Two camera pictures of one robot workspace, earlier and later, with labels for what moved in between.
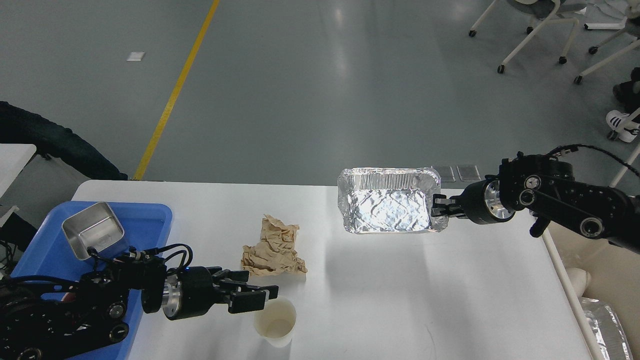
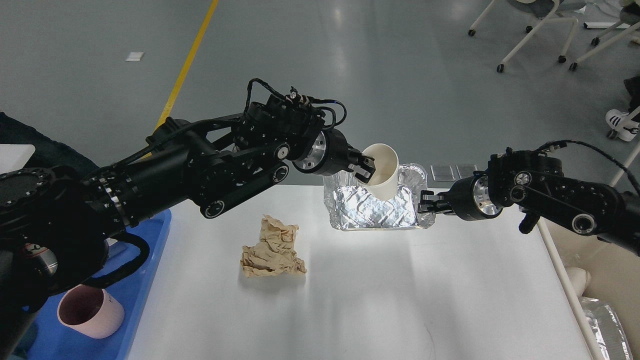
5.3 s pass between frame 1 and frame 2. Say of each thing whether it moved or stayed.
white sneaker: stayed
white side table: stayed
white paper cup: moved
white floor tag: stayed
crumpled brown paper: stayed
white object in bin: stayed
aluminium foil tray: moved
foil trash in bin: stayed
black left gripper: moved
